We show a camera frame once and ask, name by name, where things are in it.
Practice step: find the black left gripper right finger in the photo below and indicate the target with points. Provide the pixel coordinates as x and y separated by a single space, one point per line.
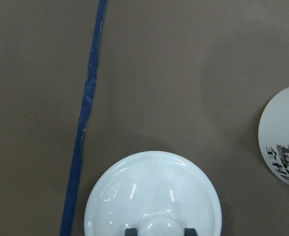
189 232

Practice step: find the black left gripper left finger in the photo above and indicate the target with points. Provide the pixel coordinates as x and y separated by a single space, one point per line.
130 232

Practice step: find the white mug lid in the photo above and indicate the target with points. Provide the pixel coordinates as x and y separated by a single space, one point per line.
157 192

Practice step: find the white enamel mug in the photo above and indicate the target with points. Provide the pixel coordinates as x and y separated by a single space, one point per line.
273 135

